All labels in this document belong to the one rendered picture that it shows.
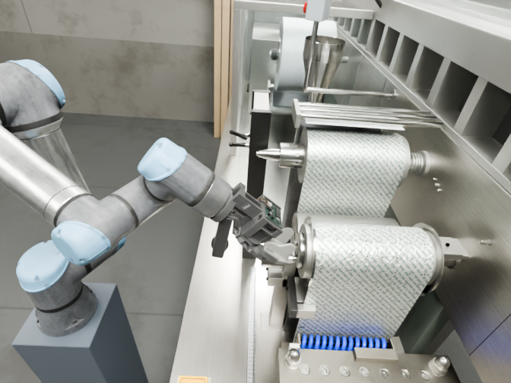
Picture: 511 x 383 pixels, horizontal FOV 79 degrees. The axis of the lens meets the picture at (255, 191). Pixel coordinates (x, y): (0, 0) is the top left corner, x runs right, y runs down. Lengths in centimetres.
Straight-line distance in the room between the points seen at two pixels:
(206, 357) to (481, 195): 74
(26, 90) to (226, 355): 77
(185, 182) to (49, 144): 42
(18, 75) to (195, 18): 312
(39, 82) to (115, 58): 336
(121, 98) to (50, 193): 376
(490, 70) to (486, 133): 14
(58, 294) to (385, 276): 76
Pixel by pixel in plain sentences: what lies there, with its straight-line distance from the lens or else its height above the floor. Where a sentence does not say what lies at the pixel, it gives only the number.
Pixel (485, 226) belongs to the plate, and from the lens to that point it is 74.
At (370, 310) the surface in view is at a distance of 78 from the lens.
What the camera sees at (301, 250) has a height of 128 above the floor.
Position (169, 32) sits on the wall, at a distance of 392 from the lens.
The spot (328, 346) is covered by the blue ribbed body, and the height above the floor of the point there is 103.
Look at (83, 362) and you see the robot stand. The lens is 110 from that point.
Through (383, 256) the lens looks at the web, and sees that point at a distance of 67.
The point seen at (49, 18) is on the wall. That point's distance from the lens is 438.
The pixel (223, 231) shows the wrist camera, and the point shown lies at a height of 132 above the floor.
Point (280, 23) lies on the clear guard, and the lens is 145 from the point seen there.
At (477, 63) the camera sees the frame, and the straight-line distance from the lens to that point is 84.
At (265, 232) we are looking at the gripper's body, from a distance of 60.
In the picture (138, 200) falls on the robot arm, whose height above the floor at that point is 139.
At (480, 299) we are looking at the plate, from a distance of 76.
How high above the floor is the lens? 175
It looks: 37 degrees down
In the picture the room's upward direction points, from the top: 5 degrees clockwise
